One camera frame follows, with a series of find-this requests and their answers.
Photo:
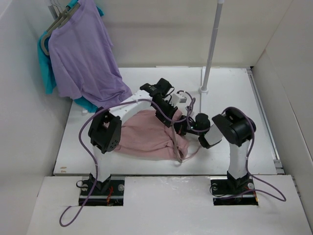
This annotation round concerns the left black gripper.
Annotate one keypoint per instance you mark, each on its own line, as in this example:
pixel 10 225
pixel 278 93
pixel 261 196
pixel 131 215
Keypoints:
pixel 164 119

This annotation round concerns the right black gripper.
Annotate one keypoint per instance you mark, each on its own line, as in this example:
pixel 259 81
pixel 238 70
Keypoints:
pixel 180 125

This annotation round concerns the pink trousers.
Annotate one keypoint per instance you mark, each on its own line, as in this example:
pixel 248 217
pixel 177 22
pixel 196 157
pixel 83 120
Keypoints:
pixel 143 136

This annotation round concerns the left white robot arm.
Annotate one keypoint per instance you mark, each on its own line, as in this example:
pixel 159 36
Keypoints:
pixel 106 126

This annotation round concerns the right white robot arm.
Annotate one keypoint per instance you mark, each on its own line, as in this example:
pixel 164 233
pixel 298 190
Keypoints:
pixel 232 125

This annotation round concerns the grey hanger with purple shirt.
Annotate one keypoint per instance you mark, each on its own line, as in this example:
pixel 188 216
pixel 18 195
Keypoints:
pixel 63 17

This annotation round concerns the grey hanger with teal shirt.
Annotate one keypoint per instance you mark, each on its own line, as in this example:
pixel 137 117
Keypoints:
pixel 45 36

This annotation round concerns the white garment rack pole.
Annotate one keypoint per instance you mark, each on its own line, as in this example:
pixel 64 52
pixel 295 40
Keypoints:
pixel 204 87

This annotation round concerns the purple t-shirt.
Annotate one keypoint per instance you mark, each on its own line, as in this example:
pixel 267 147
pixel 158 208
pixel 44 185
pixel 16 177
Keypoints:
pixel 83 62

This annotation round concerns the teal t-shirt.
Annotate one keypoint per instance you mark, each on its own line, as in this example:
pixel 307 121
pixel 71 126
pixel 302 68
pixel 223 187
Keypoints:
pixel 48 77

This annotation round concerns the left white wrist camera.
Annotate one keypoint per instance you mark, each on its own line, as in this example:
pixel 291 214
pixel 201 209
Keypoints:
pixel 177 99

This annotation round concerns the aluminium side rail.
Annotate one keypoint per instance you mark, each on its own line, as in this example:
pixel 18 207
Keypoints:
pixel 276 159

